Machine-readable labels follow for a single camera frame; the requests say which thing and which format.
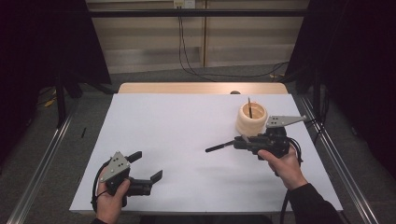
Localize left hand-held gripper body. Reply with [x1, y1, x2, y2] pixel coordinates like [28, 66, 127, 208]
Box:
[99, 151, 154, 207]

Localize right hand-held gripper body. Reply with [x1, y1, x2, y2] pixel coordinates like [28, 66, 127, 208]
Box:
[257, 115, 308, 161]

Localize cream ringed brush holder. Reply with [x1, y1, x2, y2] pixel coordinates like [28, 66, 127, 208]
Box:
[234, 101, 269, 137]

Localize black makeup brush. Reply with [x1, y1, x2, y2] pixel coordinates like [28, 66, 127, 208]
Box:
[204, 133, 250, 154]

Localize person's right hand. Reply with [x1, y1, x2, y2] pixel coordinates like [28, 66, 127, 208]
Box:
[257, 145, 310, 191]

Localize person's left hand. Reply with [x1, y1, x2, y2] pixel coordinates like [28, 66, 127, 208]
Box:
[94, 167, 132, 224]

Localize black metal stand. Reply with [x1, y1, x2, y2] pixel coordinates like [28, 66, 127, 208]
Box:
[53, 69, 116, 129]

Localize black curtain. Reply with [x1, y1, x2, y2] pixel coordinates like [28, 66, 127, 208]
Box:
[283, 0, 396, 180]
[0, 0, 112, 166]

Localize left hand-held gripper cable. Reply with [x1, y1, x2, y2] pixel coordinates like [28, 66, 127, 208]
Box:
[91, 159, 112, 215]

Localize hand-held gripper cable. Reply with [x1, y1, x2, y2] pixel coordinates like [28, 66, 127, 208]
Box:
[278, 137, 304, 224]
[91, 159, 112, 215]

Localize right hand-held gripper cable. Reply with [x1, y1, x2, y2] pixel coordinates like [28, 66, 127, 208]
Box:
[278, 137, 304, 224]

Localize aluminium frame rail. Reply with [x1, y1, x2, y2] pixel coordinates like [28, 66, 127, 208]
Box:
[5, 101, 80, 224]
[298, 95, 380, 224]

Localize black power cable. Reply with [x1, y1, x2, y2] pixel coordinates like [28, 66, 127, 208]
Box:
[177, 7, 290, 83]
[179, 7, 290, 79]

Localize black horizontal frame bar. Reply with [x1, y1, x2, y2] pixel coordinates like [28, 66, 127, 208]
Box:
[88, 8, 310, 19]

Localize white wall socket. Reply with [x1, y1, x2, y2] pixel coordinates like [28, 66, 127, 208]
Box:
[173, 0, 196, 9]

